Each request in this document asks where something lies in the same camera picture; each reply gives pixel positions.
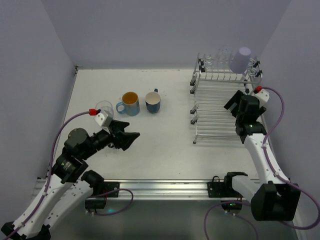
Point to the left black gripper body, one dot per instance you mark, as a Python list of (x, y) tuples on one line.
[(116, 135)]

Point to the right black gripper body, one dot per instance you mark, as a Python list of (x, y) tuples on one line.
[(240, 103)]

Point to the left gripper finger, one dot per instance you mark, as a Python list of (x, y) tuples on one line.
[(118, 126), (127, 138)]

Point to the clear faceted glass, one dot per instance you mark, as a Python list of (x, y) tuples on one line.
[(106, 106)]

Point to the light blue butterfly mug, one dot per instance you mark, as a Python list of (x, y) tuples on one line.
[(129, 104)]

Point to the dark blue faceted mug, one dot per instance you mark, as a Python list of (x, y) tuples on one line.
[(153, 101)]

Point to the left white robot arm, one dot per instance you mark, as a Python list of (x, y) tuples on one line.
[(69, 182)]

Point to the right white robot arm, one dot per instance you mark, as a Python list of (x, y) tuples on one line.
[(274, 199)]

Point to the silver metal dish rack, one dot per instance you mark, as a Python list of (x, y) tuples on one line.
[(211, 89)]

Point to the clear glass on rack top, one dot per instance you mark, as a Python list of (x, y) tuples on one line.
[(223, 57)]

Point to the lavender plastic cup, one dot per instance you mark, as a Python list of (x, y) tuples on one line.
[(240, 60)]

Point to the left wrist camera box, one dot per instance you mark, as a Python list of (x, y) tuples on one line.
[(104, 118)]

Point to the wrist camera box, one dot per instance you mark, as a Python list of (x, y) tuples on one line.
[(261, 94), (104, 118)]

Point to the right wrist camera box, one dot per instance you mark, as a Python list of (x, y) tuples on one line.
[(261, 94)]

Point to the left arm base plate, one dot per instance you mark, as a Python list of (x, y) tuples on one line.
[(110, 186)]

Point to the aluminium mounting rail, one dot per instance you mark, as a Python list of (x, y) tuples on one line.
[(146, 190)]

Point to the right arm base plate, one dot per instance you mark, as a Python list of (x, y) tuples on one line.
[(216, 188)]

